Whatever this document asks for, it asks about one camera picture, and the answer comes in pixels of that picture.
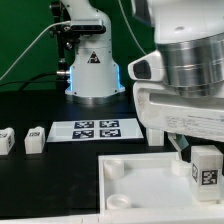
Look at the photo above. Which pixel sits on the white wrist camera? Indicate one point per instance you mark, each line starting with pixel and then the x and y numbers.
pixel 149 67

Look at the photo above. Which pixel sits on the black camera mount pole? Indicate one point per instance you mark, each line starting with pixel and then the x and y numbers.
pixel 60 14

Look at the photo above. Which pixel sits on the white tag plate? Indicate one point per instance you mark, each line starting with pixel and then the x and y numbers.
pixel 87 130

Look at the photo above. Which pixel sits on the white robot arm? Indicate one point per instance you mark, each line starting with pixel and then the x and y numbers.
pixel 179 88

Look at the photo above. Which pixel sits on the white square tabletop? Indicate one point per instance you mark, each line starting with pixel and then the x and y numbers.
pixel 149 181

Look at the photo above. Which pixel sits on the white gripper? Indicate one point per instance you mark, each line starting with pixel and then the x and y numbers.
pixel 160 108

